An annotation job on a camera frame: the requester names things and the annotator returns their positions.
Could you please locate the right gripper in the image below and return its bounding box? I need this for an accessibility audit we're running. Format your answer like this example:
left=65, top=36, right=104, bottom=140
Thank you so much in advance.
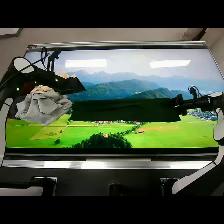
left=173, top=93, right=185, bottom=117

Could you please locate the grey garment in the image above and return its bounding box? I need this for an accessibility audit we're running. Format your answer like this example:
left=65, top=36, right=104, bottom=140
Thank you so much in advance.
left=14, top=87, right=73, bottom=127

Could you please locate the silver frame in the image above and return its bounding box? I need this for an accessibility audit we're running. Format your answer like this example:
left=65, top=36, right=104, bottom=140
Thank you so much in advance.
left=0, top=40, right=224, bottom=197

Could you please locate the black cable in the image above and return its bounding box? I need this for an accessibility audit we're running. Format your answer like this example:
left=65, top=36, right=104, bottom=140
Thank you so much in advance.
left=19, top=46, right=52, bottom=74

